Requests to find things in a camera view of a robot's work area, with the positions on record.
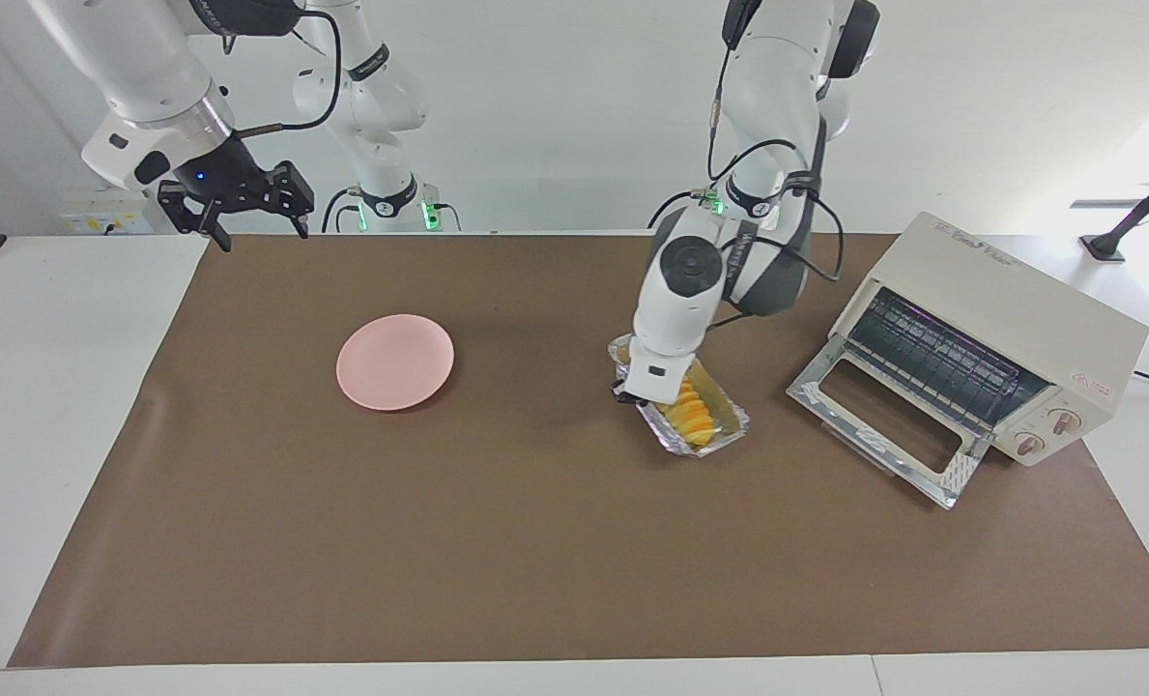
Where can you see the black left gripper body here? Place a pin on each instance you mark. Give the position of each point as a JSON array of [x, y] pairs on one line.
[[629, 394]]

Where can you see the black camera stand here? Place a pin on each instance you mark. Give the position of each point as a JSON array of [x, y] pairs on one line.
[[1105, 246]]

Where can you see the white wall socket box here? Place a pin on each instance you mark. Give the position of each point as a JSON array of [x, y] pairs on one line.
[[110, 208]]

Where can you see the pink round plate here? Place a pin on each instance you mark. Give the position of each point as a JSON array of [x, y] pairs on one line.
[[395, 362]]

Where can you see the cream toaster oven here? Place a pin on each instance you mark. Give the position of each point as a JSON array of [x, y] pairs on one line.
[[1028, 309]]

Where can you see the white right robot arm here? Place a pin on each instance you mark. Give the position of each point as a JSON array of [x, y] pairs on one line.
[[139, 68]]

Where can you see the glass oven door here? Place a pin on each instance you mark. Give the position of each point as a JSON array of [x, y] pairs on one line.
[[825, 372]]

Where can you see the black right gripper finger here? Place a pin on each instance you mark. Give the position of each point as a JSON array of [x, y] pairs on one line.
[[183, 215], [296, 203]]

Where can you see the brown table mat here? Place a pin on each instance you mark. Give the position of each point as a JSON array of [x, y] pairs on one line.
[[535, 522]]

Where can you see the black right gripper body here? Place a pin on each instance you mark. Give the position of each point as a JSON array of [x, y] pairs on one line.
[[231, 184]]

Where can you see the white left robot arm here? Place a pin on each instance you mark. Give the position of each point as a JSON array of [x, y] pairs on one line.
[[777, 87]]

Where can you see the yellow twisted bread loaf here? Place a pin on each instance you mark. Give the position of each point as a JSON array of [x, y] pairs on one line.
[[692, 416]]

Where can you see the aluminium foil tray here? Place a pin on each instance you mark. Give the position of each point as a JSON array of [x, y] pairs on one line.
[[724, 420]]

